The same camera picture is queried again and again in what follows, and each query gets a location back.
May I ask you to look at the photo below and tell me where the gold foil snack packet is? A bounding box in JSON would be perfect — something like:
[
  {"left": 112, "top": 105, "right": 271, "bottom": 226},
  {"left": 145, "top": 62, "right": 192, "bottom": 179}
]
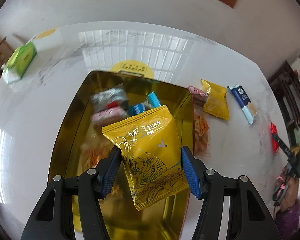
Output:
[{"left": 102, "top": 105, "right": 188, "bottom": 211}]

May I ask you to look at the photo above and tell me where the green tissue pack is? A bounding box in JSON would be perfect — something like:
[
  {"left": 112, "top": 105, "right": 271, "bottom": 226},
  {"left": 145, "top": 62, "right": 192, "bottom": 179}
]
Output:
[{"left": 1, "top": 41, "right": 37, "bottom": 84}]

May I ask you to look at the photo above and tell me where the person's hand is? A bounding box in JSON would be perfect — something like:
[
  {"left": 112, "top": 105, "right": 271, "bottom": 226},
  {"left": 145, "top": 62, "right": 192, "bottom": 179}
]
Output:
[{"left": 280, "top": 168, "right": 300, "bottom": 212}]

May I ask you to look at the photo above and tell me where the red snack packet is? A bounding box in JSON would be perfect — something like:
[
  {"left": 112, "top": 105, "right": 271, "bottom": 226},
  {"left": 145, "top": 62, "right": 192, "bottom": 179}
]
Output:
[{"left": 270, "top": 122, "right": 279, "bottom": 154}]

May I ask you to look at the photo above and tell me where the pink wrapped snack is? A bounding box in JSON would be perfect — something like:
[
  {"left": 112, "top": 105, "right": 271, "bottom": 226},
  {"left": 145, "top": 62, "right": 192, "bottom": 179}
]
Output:
[{"left": 187, "top": 86, "right": 208, "bottom": 107}]

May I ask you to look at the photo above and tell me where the dark wooden cabinet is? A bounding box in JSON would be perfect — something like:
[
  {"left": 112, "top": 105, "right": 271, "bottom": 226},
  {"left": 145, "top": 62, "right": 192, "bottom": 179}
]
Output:
[{"left": 268, "top": 61, "right": 300, "bottom": 146}]

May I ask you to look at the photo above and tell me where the blue white cracker packet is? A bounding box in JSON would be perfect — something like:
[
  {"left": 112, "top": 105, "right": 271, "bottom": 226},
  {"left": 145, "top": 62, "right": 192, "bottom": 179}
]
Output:
[{"left": 227, "top": 84, "right": 257, "bottom": 125}]

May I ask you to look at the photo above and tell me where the blue striped snack packet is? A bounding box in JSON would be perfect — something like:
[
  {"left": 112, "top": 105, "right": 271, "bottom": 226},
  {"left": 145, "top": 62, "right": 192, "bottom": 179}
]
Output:
[{"left": 127, "top": 92, "right": 161, "bottom": 116}]

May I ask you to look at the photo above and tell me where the silver wrapped snack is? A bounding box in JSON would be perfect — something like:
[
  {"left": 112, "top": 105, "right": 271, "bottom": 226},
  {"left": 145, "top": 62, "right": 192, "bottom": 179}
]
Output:
[{"left": 90, "top": 87, "right": 128, "bottom": 113}]

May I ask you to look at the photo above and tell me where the clear twisted-snack packet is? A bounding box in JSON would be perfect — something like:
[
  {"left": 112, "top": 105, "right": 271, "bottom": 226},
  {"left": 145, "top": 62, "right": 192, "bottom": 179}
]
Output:
[{"left": 81, "top": 141, "right": 113, "bottom": 171}]

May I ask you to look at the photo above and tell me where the clear fried-snack packet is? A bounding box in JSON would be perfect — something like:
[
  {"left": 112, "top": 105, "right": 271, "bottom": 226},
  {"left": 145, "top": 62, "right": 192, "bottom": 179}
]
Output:
[{"left": 193, "top": 105, "right": 210, "bottom": 157}]

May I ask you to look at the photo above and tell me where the yellow round table sticker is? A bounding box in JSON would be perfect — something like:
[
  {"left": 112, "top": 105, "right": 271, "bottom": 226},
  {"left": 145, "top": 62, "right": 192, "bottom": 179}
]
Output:
[{"left": 110, "top": 60, "right": 154, "bottom": 79}]

